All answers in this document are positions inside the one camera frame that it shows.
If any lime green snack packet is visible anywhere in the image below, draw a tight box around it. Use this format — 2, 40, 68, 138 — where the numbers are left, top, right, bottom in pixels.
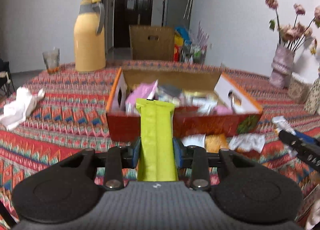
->
136, 98, 178, 182

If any oat crisp snack packet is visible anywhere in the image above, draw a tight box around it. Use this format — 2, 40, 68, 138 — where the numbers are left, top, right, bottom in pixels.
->
205, 134, 229, 153

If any silver white snack packet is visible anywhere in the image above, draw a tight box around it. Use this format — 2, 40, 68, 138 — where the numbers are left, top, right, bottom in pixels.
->
228, 134, 265, 153

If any floral patterned vase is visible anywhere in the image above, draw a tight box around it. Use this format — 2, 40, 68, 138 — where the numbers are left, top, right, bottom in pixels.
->
304, 70, 320, 115

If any red cardboard snack box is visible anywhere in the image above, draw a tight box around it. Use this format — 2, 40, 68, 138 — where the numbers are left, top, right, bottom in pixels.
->
106, 67, 263, 142

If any woven tissue box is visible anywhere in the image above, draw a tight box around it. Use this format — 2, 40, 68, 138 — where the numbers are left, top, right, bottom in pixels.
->
287, 73, 312, 104

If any pink snack packet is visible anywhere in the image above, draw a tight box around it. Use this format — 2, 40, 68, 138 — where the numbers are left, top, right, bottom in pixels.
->
125, 80, 158, 116

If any patterned red tablecloth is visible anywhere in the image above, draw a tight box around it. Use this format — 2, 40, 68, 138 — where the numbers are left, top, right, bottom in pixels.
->
1, 61, 319, 226

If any pink ceramic vase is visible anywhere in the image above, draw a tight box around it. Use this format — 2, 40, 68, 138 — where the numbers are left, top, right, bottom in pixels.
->
269, 44, 295, 89

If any yellow thermos jug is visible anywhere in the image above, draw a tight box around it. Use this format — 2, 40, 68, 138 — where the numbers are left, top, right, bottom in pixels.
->
74, 0, 106, 73

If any dried pink flower bouquet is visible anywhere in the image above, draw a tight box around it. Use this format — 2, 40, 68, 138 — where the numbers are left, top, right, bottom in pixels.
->
265, 0, 320, 55

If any brown wooden chair back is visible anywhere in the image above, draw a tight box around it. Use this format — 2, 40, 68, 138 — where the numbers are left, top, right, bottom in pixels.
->
130, 25, 175, 61

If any white crumpled cloth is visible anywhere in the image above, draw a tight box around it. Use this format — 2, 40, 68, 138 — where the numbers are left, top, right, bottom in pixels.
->
1, 87, 45, 130

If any clear drinking glass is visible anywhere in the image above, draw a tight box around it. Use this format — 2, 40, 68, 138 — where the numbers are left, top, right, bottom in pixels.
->
42, 47, 60, 74

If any dark entrance door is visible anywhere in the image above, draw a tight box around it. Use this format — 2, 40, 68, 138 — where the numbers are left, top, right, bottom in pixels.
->
113, 0, 153, 48

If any grey refrigerator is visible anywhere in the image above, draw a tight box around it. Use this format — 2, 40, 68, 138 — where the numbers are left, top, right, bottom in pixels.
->
162, 0, 192, 29

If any wire storage cart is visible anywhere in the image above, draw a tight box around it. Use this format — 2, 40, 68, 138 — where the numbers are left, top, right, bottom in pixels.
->
180, 43, 207, 65

